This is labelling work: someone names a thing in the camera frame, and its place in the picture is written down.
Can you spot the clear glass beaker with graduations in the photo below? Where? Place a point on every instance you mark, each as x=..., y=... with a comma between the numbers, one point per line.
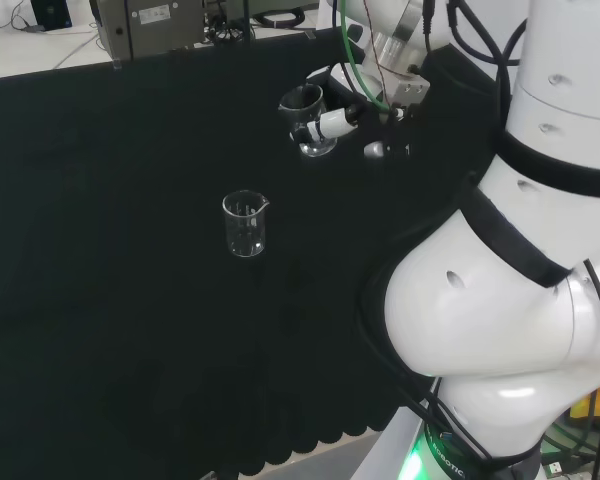
x=300, y=102

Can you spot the yellow stop button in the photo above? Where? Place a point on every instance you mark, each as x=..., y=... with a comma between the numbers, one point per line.
x=597, y=407

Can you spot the black tripod pole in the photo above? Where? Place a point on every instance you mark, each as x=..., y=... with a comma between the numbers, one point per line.
x=248, y=20

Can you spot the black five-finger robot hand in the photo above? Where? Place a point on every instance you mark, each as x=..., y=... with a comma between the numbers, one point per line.
x=337, y=122

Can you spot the clear tape strip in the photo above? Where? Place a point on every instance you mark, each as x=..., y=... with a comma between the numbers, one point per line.
x=116, y=64
x=308, y=34

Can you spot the black bench cloth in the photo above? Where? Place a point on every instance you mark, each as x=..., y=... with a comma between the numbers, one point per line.
x=130, y=275

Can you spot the clear glass beaker with spout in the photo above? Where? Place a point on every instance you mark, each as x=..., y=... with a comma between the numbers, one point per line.
x=244, y=230

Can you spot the grey metal equipment box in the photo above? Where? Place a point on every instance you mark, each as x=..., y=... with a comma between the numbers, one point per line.
x=150, y=25

